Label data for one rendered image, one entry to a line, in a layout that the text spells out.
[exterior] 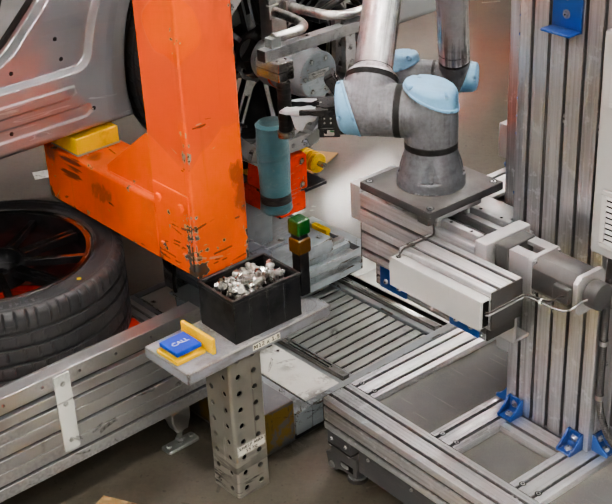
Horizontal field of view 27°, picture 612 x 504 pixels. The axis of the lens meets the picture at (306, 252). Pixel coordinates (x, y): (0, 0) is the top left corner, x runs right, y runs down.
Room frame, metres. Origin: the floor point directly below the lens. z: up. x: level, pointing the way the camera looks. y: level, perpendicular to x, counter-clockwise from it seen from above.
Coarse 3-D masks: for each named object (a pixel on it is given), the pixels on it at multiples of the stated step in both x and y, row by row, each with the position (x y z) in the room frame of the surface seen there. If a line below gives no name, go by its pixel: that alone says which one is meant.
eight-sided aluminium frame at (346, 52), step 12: (240, 0) 3.13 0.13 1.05; (348, 0) 3.36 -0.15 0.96; (348, 36) 3.36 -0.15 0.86; (336, 48) 3.39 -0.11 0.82; (348, 48) 3.36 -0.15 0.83; (336, 60) 3.39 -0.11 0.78; (348, 60) 3.36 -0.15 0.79; (336, 72) 3.38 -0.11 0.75; (324, 96) 3.36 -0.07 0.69; (300, 132) 3.28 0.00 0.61; (312, 132) 3.27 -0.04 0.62; (252, 144) 3.20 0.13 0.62; (300, 144) 3.24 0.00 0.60; (312, 144) 3.26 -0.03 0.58; (252, 156) 3.12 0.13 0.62
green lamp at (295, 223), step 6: (294, 216) 2.66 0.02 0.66; (300, 216) 2.66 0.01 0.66; (288, 222) 2.65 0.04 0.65; (294, 222) 2.64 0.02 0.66; (300, 222) 2.63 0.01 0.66; (306, 222) 2.64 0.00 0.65; (288, 228) 2.65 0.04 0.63; (294, 228) 2.63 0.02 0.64; (300, 228) 2.63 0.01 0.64; (306, 228) 2.64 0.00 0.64; (294, 234) 2.64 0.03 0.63; (300, 234) 2.63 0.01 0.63
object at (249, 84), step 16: (304, 0) 3.40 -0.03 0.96; (240, 16) 3.27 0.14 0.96; (304, 16) 3.49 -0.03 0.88; (240, 32) 3.27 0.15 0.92; (256, 32) 3.34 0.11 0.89; (304, 32) 3.50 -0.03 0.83; (320, 48) 3.44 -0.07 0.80; (240, 64) 3.30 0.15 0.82; (256, 80) 3.28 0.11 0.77; (240, 96) 3.25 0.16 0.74; (256, 96) 3.49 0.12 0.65; (272, 96) 3.46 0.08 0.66; (304, 96) 3.39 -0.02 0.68; (240, 112) 3.24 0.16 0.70; (256, 112) 3.42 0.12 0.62; (272, 112) 3.31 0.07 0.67; (240, 128) 3.24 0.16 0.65
